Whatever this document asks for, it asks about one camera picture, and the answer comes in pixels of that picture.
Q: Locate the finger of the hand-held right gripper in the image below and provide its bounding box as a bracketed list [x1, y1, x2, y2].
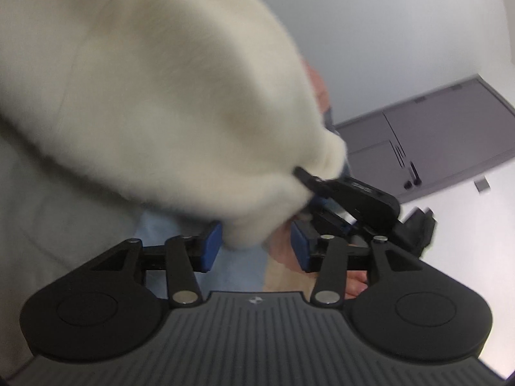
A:
[309, 195, 357, 236]
[293, 167, 334, 197]

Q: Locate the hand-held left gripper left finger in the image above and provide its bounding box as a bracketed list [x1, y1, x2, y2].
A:
[90, 221, 224, 307]

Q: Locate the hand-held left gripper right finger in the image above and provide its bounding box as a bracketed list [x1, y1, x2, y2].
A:
[290, 223, 423, 307]

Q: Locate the cream striped fleece blanket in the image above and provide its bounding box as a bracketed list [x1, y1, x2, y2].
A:
[0, 0, 349, 250]

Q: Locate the person's right forearm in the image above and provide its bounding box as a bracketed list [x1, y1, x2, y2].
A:
[302, 62, 332, 114]

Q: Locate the person's right hand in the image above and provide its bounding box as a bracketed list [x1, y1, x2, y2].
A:
[263, 227, 369, 300]

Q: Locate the grey door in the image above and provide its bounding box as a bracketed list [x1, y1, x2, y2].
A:
[334, 76, 515, 206]

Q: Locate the person's grey shirt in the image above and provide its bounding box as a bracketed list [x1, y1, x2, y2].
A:
[0, 105, 139, 371]

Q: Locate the black door handle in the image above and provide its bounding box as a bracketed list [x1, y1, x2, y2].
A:
[403, 161, 422, 189]

